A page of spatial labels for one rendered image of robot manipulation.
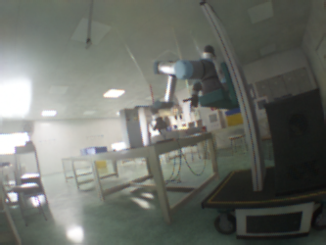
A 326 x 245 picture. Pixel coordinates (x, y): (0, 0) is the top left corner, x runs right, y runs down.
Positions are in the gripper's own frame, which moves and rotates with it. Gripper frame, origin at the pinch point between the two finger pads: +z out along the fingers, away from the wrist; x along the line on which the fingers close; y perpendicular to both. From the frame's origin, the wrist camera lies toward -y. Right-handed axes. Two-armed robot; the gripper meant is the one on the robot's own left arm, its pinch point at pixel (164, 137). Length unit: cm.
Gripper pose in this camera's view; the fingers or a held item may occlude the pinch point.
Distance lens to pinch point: 148.7
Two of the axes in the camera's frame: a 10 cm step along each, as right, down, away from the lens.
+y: 7.1, -4.7, -5.3
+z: 3.9, 8.8, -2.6
